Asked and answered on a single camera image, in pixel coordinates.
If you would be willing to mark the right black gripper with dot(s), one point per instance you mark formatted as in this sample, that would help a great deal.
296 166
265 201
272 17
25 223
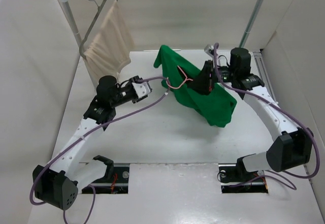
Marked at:
204 79

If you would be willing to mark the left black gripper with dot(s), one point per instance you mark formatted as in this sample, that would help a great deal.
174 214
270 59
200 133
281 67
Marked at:
128 83

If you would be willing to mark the green t shirt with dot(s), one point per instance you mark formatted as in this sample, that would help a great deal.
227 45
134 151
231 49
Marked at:
217 107

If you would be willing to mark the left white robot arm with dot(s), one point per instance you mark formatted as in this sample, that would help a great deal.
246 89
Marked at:
62 178

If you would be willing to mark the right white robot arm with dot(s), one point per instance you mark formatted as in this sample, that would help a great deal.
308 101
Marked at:
292 141

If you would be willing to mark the beige cloth on hanger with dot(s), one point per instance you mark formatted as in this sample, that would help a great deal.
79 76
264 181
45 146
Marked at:
109 51

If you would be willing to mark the grey hanger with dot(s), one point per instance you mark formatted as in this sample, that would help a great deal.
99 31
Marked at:
99 15

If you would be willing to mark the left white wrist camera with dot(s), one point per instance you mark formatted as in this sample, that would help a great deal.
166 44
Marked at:
141 89

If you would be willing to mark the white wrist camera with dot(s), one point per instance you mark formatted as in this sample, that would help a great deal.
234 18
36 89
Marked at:
210 51
141 89

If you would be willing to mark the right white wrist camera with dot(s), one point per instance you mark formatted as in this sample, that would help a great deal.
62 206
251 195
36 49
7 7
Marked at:
210 51

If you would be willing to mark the aluminium rail right side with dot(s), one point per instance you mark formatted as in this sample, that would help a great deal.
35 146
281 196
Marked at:
266 81

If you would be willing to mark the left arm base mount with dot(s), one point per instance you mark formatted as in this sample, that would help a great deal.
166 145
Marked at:
116 184

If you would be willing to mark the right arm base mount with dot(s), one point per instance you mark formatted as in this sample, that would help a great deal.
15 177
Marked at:
234 182

